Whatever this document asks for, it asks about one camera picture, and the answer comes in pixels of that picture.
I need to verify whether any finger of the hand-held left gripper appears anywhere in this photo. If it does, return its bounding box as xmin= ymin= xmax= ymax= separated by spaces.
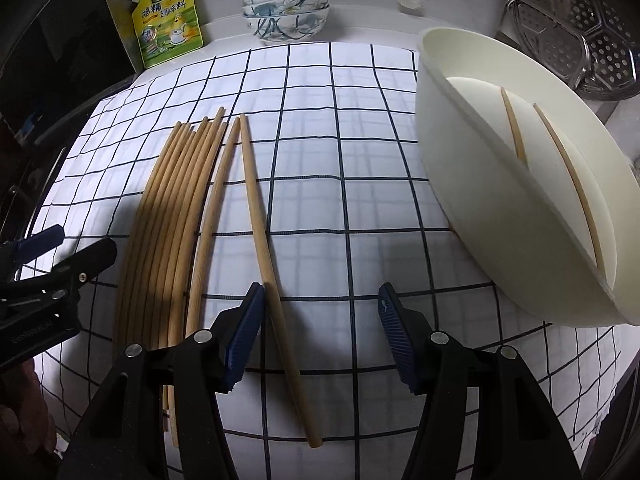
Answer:
xmin=0 ymin=225 xmax=65 ymax=273
xmin=0 ymin=237 xmax=118 ymax=311

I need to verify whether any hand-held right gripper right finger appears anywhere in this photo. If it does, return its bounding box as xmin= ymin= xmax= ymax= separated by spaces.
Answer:
xmin=377 ymin=282 xmax=583 ymax=480

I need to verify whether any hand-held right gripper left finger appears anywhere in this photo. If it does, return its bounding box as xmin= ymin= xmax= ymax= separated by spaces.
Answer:
xmin=57 ymin=282 xmax=267 ymax=480

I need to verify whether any bundle of wooden chopsticks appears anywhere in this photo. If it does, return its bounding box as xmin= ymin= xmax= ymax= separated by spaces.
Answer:
xmin=114 ymin=105 xmax=228 ymax=448

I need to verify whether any white plastic basin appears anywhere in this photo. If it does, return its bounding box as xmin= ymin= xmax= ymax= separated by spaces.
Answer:
xmin=415 ymin=27 xmax=640 ymax=328

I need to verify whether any white black-grid cloth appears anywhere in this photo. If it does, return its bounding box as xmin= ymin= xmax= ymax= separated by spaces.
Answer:
xmin=37 ymin=42 xmax=636 ymax=480

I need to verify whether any black glossy appliance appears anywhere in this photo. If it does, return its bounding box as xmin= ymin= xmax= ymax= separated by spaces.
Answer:
xmin=0 ymin=0 xmax=138 ymax=201

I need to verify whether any yellow green seasoning pouch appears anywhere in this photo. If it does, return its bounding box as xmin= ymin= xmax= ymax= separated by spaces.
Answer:
xmin=131 ymin=0 xmax=206 ymax=70

